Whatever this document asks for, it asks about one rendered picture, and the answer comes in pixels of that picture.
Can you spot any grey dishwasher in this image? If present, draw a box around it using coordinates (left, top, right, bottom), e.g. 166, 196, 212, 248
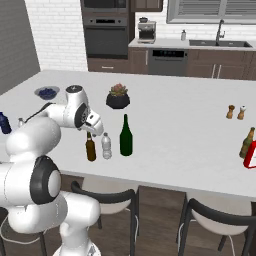
147, 48, 189, 77

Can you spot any blue bowl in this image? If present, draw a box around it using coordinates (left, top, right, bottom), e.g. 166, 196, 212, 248
34, 85, 61, 101

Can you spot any brown tall oven cupboard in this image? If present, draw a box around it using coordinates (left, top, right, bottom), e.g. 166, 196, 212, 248
79, 0, 136, 74

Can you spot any dark metal tap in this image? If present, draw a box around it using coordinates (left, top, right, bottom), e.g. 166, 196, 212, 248
214, 18, 227, 47

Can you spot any brown pepper shaker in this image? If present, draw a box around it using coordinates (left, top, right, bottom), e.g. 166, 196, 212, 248
225, 104, 236, 120

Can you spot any olive green glass bottle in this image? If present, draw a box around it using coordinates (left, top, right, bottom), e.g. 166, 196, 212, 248
238, 126, 256, 160

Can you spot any white-topped salt shaker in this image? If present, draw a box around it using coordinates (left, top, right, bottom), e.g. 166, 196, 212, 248
236, 105, 247, 121

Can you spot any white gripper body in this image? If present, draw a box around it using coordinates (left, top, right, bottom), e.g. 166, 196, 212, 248
82, 117, 105, 138

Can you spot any dark green glass bottle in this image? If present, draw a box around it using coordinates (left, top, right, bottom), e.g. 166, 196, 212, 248
119, 113, 134, 157

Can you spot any silver coffee machine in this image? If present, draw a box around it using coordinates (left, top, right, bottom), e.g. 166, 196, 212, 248
137, 16, 158, 45

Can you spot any succulent in black pot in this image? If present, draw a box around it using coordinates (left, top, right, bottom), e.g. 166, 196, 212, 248
105, 83, 132, 110

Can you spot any dark sink basin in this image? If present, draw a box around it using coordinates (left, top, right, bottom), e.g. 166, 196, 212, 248
188, 39, 253, 49

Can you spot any brown glass bottle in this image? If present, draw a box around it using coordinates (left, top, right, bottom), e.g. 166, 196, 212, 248
85, 131, 98, 163

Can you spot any brown wall cupboard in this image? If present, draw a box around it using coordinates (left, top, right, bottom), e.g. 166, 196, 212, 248
130, 0, 165, 13

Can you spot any red glass bottle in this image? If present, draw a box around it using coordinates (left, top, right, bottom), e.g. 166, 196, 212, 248
242, 140, 256, 170

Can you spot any blue plastic bottle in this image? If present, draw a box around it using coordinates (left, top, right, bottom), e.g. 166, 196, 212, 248
0, 111, 13, 135

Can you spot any black wall oven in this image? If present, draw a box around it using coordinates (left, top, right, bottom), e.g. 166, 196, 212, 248
82, 13, 130, 61

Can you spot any brown lower cupboard run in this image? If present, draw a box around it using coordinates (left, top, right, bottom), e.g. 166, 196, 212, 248
128, 46, 256, 81

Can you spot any grey window blind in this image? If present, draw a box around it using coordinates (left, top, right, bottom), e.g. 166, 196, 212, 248
166, 0, 256, 25

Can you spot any black microwave oven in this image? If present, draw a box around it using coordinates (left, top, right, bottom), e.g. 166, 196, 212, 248
81, 0, 130, 14

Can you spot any black and white stool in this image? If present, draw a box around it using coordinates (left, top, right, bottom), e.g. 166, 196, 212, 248
70, 176, 140, 256
176, 192, 256, 256

